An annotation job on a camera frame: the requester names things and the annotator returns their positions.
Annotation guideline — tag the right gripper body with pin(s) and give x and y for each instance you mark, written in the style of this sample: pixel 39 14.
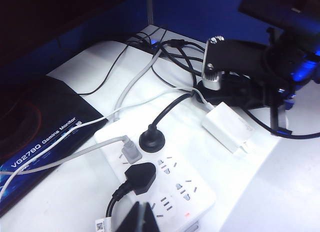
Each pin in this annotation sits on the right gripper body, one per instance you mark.
pixel 287 67

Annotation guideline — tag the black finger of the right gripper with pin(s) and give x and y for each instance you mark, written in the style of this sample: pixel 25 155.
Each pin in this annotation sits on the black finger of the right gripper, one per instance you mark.
pixel 281 122

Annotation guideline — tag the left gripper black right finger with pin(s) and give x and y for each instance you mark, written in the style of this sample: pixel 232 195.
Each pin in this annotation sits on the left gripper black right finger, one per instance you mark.
pixel 150 222

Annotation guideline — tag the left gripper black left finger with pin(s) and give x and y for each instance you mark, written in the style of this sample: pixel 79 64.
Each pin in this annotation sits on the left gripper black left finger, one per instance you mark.
pixel 131 222

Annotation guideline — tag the white charger block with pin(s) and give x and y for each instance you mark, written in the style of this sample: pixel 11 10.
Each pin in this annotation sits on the white charger block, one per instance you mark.
pixel 225 127

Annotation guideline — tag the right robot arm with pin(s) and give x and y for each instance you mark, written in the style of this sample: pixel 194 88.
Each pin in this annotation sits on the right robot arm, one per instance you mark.
pixel 275 7

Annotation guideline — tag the white power strip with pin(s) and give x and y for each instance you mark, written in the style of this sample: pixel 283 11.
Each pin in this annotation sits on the white power strip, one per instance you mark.
pixel 180 192

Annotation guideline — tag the white desk riser board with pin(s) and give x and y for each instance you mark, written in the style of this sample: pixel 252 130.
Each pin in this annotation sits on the white desk riser board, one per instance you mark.
pixel 237 187

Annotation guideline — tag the black monitor stand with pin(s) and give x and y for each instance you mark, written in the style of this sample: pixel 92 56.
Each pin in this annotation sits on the black monitor stand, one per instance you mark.
pixel 50 122

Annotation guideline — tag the small hub with blue light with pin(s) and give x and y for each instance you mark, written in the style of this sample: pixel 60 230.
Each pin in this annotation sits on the small hub with blue light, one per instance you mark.
pixel 153 42

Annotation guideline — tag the black computer monitor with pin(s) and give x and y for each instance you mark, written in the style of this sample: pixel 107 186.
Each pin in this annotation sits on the black computer monitor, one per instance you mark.
pixel 37 17

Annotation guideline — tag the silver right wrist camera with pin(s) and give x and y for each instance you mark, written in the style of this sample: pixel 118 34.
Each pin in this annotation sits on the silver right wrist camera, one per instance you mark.
pixel 212 74

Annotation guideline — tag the grey metal partition post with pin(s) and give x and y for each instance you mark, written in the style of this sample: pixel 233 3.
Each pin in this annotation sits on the grey metal partition post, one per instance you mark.
pixel 150 7

